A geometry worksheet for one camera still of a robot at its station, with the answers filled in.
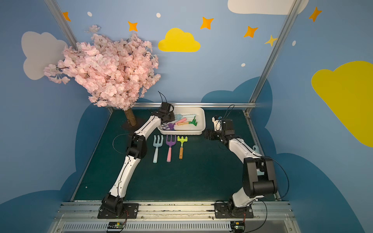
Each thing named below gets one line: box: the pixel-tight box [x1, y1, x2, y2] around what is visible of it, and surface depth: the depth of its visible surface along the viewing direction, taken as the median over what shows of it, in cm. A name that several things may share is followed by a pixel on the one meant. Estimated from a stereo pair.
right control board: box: [230, 221, 246, 233], surface depth 74 cm
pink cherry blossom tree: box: [43, 25, 161, 127], surface depth 73 cm
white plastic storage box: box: [157, 106, 206, 136], surface depth 112 cm
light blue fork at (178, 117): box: [174, 114, 197, 121], surface depth 117 cm
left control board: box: [106, 221, 126, 232], surface depth 73 cm
